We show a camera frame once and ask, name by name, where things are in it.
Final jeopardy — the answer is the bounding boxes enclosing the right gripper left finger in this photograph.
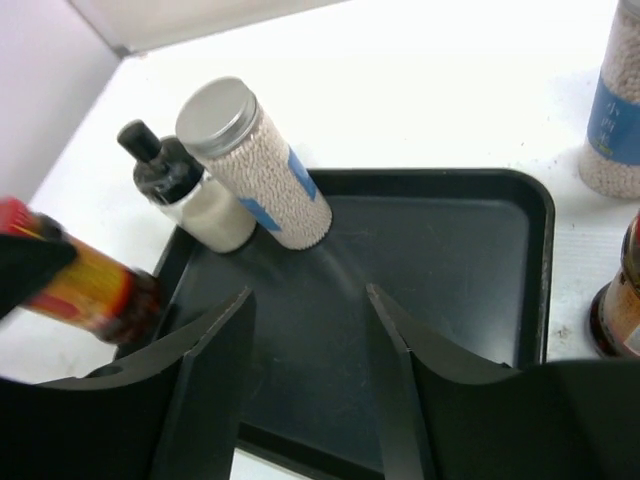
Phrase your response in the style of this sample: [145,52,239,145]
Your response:
[1,289,256,479]

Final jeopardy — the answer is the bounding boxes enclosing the black rectangular tray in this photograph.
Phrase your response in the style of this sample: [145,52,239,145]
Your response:
[154,169,555,479]

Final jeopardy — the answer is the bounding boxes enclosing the red-lid chili sauce jar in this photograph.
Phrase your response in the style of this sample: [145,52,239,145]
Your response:
[1,197,161,344]
[589,214,639,359]

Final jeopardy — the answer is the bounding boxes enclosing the silver-lid bead jar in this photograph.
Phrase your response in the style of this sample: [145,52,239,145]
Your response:
[578,1,639,199]
[175,77,333,250]

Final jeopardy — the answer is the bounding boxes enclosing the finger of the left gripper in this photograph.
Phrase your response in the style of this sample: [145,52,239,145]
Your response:
[0,234,77,319]

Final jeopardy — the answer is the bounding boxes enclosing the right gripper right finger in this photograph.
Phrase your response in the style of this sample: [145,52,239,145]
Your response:
[366,284,639,479]

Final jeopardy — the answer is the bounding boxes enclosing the black-cap clear bottle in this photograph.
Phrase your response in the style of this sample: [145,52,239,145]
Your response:
[117,120,257,253]

